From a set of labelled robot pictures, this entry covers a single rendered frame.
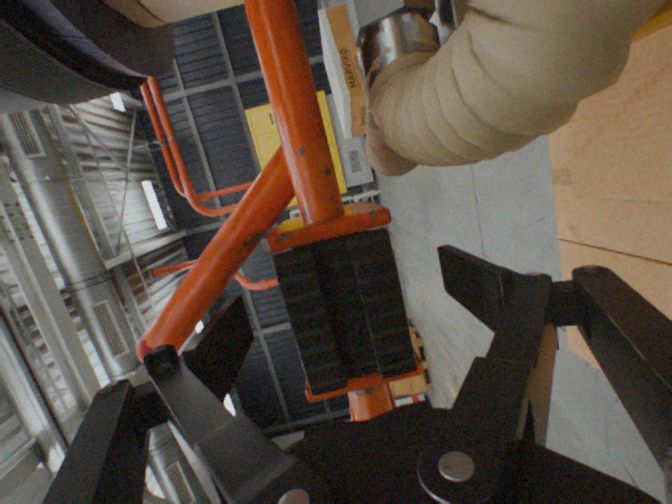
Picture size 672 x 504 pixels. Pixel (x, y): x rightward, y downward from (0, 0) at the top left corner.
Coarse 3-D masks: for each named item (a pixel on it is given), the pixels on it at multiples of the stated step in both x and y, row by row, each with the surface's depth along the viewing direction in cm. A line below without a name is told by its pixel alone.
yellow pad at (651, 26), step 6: (666, 0) 9; (666, 6) 9; (660, 12) 9; (666, 12) 9; (654, 18) 9; (660, 18) 9; (666, 18) 9; (648, 24) 10; (654, 24) 10; (660, 24) 10; (666, 24) 10; (642, 30) 10; (648, 30) 10; (654, 30) 10; (636, 36) 11; (642, 36) 11
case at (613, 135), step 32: (640, 64) 27; (608, 96) 31; (640, 96) 28; (576, 128) 35; (608, 128) 32; (640, 128) 28; (576, 160) 37; (608, 160) 32; (640, 160) 29; (576, 192) 38; (608, 192) 33; (640, 192) 30
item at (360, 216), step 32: (288, 224) 18; (320, 224) 14; (352, 224) 14; (384, 224) 14; (288, 256) 13; (320, 256) 14; (352, 256) 14; (384, 256) 14; (288, 288) 14; (320, 288) 14; (352, 288) 15; (384, 288) 14; (320, 320) 14; (352, 320) 15; (384, 320) 14; (320, 352) 14; (352, 352) 15; (384, 352) 14; (416, 352) 17; (320, 384) 15; (352, 384) 16
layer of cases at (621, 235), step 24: (552, 144) 95; (552, 168) 97; (576, 216) 92; (600, 216) 84; (624, 216) 77; (648, 216) 71; (576, 240) 94; (600, 240) 86; (624, 240) 78; (648, 240) 72; (576, 264) 97; (600, 264) 88; (624, 264) 80; (648, 264) 74; (648, 288) 75; (576, 336) 105
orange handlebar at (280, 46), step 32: (256, 0) 13; (288, 0) 14; (256, 32) 14; (288, 32) 14; (288, 64) 14; (288, 96) 14; (288, 128) 14; (320, 128) 15; (288, 160) 15; (320, 160) 15; (320, 192) 15; (384, 384) 17; (352, 416) 20
